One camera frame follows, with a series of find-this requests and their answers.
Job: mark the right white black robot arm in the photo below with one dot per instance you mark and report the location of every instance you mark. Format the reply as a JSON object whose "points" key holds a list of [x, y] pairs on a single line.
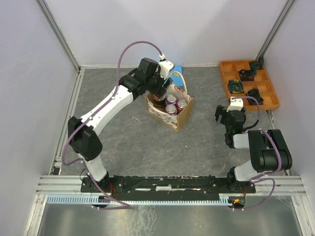
{"points": [[268, 151]]}

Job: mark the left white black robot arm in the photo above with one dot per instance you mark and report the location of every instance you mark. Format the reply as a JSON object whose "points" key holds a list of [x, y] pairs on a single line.
{"points": [[83, 132]]}

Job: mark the dark green glass bottle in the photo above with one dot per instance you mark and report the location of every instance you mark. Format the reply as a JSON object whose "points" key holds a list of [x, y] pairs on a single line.
{"points": [[160, 104]]}

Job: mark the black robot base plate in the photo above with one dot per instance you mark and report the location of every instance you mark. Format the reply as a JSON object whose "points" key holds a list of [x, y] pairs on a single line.
{"points": [[162, 189]]}

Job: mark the rolled dark sock left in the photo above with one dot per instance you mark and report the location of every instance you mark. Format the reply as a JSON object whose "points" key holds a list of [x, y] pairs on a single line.
{"points": [[235, 86]]}

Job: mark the patterned canvas tote bag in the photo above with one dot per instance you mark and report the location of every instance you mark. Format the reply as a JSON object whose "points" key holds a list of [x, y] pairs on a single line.
{"points": [[176, 122]]}

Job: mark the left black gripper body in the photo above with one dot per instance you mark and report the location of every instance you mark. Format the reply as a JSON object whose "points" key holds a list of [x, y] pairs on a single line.
{"points": [[155, 84]]}

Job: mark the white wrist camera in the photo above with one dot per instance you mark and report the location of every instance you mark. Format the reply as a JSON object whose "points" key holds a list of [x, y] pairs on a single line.
{"points": [[165, 66], [236, 103]]}

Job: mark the orange compartment tray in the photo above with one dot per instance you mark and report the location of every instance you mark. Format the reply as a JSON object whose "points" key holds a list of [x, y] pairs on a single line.
{"points": [[229, 70]]}

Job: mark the rolled dark sock middle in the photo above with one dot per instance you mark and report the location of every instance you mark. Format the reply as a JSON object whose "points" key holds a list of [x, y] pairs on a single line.
{"points": [[247, 75]]}

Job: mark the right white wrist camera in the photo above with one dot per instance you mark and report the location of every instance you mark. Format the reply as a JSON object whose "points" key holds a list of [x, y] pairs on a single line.
{"points": [[236, 103]]}

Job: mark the purple soda can front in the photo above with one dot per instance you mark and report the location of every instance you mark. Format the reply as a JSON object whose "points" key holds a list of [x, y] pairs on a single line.
{"points": [[171, 109]]}

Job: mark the purple soda can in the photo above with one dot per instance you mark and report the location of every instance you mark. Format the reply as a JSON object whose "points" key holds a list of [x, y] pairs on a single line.
{"points": [[171, 109], [171, 99]]}

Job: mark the blue slotted cable duct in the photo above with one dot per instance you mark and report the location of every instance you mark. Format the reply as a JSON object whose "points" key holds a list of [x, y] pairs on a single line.
{"points": [[95, 200]]}

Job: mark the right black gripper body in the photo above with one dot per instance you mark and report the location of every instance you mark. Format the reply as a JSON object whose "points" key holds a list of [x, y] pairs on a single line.
{"points": [[224, 118]]}

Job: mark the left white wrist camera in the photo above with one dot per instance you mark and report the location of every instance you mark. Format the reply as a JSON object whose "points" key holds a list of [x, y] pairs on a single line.
{"points": [[165, 66]]}

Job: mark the red soda can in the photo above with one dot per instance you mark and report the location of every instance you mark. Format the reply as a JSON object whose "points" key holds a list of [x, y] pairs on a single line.
{"points": [[159, 99], [181, 105]]}

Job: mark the purple soda can rear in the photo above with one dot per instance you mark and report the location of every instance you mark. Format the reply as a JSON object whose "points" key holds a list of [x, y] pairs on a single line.
{"points": [[171, 99]]}

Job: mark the rolled dark sock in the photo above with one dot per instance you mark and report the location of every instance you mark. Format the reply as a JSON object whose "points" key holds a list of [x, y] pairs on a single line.
{"points": [[254, 93], [257, 64], [235, 86], [247, 75]]}

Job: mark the rolled dark sock top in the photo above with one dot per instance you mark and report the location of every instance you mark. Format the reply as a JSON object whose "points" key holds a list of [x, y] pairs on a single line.
{"points": [[257, 64]]}

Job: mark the aluminium frame rail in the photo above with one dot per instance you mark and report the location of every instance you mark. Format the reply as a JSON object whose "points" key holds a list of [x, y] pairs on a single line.
{"points": [[71, 185]]}

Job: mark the rolled dark sock bottom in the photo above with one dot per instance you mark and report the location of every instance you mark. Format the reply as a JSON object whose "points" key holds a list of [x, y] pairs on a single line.
{"points": [[254, 93]]}

